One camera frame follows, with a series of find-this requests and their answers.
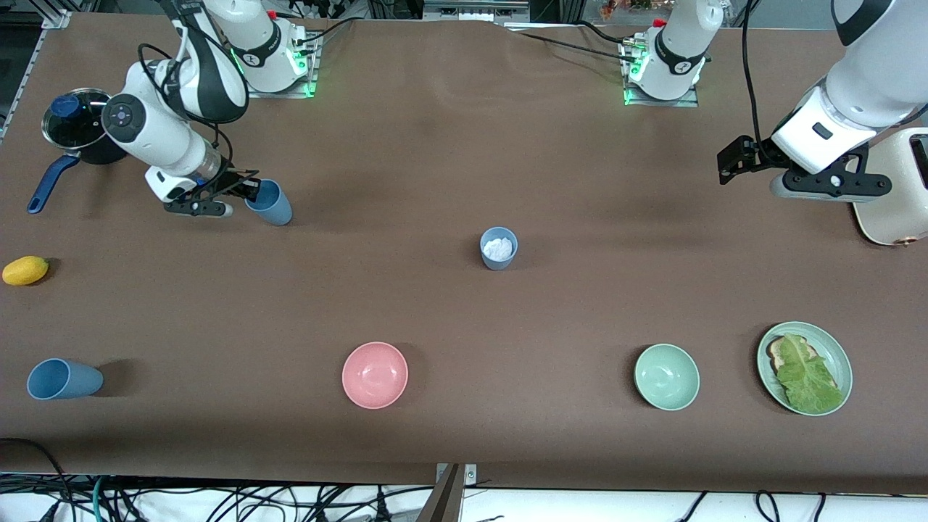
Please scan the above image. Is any aluminium frame extrusion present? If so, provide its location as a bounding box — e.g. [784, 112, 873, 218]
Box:
[25, 9, 73, 79]

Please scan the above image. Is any white power strip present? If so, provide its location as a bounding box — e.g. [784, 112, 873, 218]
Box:
[286, 0, 367, 21]

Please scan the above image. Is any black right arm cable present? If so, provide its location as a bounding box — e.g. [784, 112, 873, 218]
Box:
[136, 14, 234, 171]

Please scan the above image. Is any black cable tangle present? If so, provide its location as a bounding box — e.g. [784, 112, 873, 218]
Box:
[0, 475, 436, 522]

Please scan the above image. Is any glass lid blue knob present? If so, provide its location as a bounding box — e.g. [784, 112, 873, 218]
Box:
[42, 87, 113, 151]

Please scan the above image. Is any pink bowl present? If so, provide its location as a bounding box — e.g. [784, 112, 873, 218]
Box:
[341, 341, 409, 410]

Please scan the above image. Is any mint green bowl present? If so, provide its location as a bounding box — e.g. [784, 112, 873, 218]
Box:
[634, 343, 701, 412]

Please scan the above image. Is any metal table clamp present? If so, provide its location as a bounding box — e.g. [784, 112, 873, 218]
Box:
[435, 464, 478, 488]

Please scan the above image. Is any black pot blue handle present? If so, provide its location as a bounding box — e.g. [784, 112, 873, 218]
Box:
[28, 109, 131, 215]

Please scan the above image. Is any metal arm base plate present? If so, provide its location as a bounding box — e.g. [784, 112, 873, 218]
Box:
[241, 33, 320, 99]
[622, 36, 700, 108]

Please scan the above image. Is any grey metal bar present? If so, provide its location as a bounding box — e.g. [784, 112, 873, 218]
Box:
[413, 464, 465, 522]

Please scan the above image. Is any black looped cable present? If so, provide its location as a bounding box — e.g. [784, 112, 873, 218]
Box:
[0, 437, 70, 501]

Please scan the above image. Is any cream toaster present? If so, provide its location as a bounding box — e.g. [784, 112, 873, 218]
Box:
[848, 128, 928, 247]

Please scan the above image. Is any blue plastic cup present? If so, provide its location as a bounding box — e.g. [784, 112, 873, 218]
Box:
[245, 178, 294, 225]
[480, 227, 519, 271]
[27, 358, 104, 401]

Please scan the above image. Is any grey metal box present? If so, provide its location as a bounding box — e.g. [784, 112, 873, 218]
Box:
[423, 0, 531, 24]

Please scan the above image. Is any green lettuce leaf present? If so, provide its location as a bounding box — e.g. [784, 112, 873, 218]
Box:
[776, 333, 845, 414]

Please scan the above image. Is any yellow lemon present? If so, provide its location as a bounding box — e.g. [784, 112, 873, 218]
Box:
[1, 255, 50, 286]

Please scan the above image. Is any toast bread slice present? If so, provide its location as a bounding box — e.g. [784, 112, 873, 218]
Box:
[768, 335, 838, 392]

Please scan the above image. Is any mint green plate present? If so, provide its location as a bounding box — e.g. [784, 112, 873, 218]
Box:
[756, 321, 853, 416]

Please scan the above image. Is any black base cable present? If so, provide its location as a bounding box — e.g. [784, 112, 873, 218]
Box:
[294, 16, 356, 48]
[507, 29, 639, 65]
[576, 20, 628, 43]

